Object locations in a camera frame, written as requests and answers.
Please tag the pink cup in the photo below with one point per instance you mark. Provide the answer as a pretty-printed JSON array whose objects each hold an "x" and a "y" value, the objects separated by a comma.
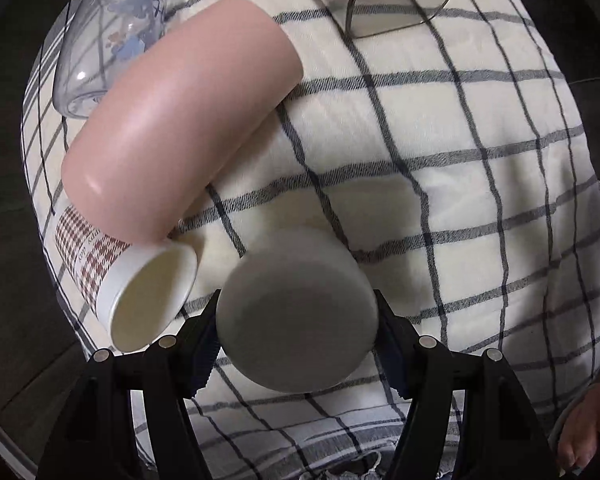
[{"x": 180, "y": 110}]

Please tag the houndstooth print paper cup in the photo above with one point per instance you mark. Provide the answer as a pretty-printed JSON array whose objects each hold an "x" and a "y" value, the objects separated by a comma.
[{"x": 145, "y": 300}]

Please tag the black and white checked blanket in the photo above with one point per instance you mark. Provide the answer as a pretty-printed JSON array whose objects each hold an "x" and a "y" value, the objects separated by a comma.
[{"x": 430, "y": 160}]

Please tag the white cup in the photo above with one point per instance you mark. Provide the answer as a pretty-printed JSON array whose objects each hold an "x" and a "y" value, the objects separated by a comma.
[{"x": 295, "y": 310}]

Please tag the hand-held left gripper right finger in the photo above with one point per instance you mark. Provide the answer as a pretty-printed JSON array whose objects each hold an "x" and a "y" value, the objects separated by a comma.
[{"x": 389, "y": 350}]

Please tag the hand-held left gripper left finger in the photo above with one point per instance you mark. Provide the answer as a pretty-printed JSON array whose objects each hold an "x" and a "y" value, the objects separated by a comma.
[{"x": 204, "y": 347}]

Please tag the clear cup with blue flowers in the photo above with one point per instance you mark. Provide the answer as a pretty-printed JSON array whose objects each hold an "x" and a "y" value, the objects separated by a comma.
[{"x": 105, "y": 35}]

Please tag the person's bare foot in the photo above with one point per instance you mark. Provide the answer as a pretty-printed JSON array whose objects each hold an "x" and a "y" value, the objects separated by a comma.
[{"x": 587, "y": 420}]

